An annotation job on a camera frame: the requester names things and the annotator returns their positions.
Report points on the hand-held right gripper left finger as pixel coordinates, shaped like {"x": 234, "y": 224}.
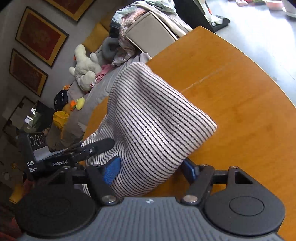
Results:
{"x": 112, "y": 170}

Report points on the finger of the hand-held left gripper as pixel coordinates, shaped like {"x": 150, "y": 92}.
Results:
{"x": 97, "y": 148}

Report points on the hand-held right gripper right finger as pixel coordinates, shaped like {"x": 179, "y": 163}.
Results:
{"x": 190, "y": 170}

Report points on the striped knit sweater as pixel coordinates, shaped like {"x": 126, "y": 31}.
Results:
{"x": 150, "y": 127}

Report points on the pile of mixed clothes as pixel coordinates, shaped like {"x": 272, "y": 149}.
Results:
{"x": 129, "y": 16}

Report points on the glass fish tank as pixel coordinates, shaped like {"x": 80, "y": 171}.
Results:
{"x": 39, "y": 118}

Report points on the yellow-green plush toy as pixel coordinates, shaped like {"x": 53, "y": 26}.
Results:
{"x": 81, "y": 103}

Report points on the yellow plush toy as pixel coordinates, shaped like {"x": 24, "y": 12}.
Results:
{"x": 60, "y": 117}

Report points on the orange plush toy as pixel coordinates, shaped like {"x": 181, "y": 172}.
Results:
{"x": 73, "y": 104}

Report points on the grey covered sofa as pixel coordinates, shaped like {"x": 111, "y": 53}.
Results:
{"x": 101, "y": 88}

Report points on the black cap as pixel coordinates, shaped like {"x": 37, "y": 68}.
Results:
{"x": 60, "y": 99}

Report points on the pink garment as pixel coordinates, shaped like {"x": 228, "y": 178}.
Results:
{"x": 103, "y": 70}

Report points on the white plush duck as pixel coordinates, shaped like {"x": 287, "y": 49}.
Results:
{"x": 85, "y": 67}

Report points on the red gold framed picture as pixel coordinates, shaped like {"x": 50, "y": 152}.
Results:
{"x": 40, "y": 37}
{"x": 27, "y": 73}
{"x": 71, "y": 7}

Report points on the pale floral cloth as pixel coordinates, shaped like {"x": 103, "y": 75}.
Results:
{"x": 124, "y": 51}

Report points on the grey neck pillow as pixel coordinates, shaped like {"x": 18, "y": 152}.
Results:
{"x": 107, "y": 47}

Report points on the yellow sofa cushion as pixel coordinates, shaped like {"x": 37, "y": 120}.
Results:
{"x": 94, "y": 38}
{"x": 107, "y": 22}

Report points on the white stick vacuum cleaner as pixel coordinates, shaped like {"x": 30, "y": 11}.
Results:
{"x": 216, "y": 20}

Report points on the pink children's shoes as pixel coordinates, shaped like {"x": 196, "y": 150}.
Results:
{"x": 241, "y": 2}

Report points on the pink flower pot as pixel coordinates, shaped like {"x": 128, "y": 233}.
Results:
{"x": 275, "y": 4}

